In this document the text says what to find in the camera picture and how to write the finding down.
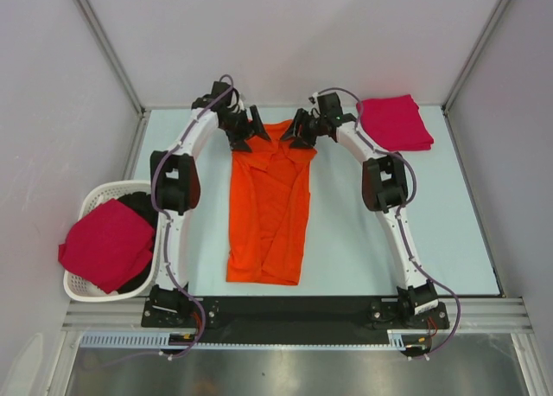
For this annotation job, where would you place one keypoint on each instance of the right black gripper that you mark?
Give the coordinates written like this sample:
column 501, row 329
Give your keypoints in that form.
column 301, row 118

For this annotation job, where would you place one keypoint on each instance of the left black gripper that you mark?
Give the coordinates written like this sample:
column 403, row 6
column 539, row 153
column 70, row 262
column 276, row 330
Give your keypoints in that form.
column 249, row 128

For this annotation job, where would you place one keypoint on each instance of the orange t shirt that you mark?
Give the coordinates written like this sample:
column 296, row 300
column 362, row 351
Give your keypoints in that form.
column 269, row 210

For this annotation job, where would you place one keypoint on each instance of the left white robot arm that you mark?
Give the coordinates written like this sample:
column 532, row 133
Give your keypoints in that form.
column 175, row 183

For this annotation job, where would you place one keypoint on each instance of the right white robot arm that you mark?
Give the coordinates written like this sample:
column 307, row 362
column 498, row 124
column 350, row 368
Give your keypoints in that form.
column 384, row 190

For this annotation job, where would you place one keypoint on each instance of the folded magenta t shirt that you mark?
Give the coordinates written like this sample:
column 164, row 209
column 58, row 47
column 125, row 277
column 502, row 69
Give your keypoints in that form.
column 395, row 124

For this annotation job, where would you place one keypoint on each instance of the black garment in basket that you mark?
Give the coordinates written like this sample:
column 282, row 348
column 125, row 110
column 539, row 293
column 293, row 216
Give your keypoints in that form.
column 140, row 203

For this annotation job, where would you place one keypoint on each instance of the white plastic laundry basket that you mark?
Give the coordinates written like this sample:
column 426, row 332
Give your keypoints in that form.
column 81, row 290

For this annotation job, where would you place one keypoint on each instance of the magenta t shirt in basket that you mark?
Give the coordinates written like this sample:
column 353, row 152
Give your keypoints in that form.
column 108, row 246

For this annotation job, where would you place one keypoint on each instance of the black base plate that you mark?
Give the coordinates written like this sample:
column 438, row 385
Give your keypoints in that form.
column 301, row 321

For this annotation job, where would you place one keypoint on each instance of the grey slotted cable duct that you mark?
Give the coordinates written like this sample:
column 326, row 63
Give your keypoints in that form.
column 175, row 341

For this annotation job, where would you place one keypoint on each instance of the aluminium frame rail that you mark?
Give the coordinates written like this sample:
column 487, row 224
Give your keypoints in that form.
column 478, row 315

